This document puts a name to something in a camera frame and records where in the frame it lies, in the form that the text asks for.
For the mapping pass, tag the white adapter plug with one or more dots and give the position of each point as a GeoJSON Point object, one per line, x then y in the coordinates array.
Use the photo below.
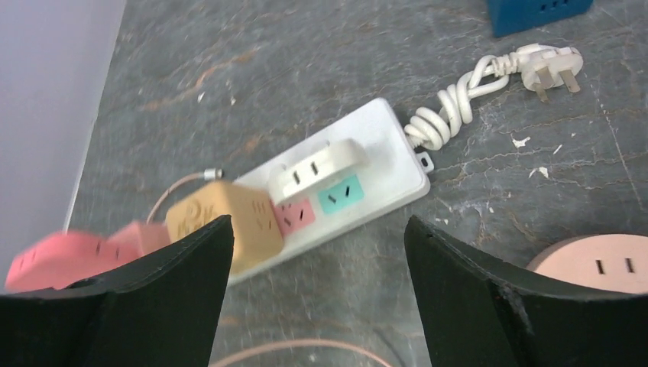
{"type": "Point", "coordinates": [318, 171]}

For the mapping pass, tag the dark blue cube socket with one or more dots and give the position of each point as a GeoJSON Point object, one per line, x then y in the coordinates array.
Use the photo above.
{"type": "Point", "coordinates": [514, 16]}

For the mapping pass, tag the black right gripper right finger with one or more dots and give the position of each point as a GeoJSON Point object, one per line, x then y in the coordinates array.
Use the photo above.
{"type": "Point", "coordinates": [478, 310]}

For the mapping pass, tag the tan cube socket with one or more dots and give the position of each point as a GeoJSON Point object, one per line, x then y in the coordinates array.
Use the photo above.
{"type": "Point", "coordinates": [257, 235]}

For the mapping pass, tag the coral pink adapter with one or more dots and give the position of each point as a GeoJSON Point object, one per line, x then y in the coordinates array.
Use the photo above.
{"type": "Point", "coordinates": [63, 258]}

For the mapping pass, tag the white dock with green inset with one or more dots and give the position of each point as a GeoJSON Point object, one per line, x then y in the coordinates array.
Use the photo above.
{"type": "Point", "coordinates": [393, 176]}

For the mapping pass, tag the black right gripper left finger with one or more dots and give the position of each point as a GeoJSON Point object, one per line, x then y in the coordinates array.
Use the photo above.
{"type": "Point", "coordinates": [160, 310]}

